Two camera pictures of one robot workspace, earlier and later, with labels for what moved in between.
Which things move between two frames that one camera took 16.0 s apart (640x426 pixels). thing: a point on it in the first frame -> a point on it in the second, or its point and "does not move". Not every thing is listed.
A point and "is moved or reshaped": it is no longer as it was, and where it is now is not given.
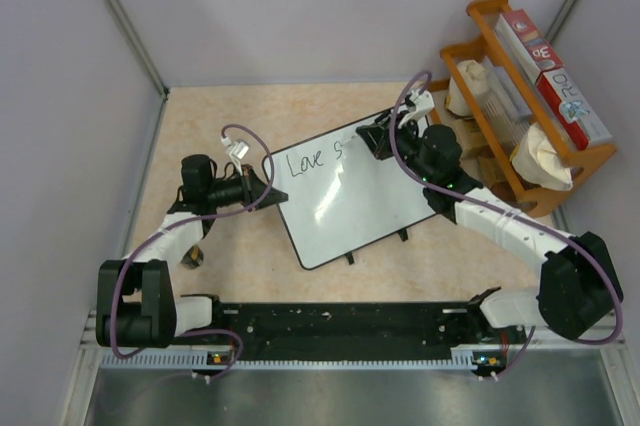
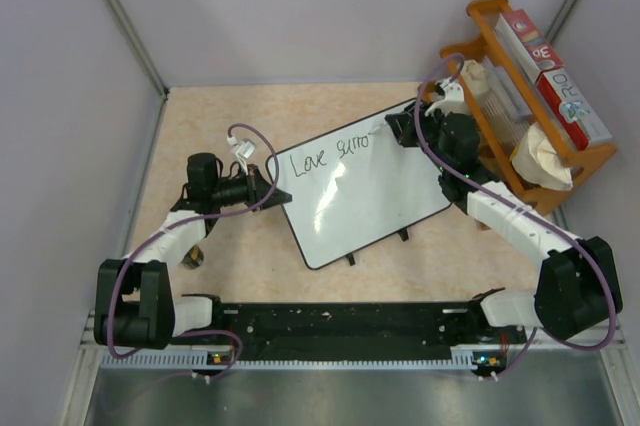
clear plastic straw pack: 504,105 does not move
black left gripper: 252,187 does not move
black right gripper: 378,138 -> 404,128
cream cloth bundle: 535,160 does not move
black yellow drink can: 193,257 does not move
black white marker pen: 352,137 is moved or reshaped
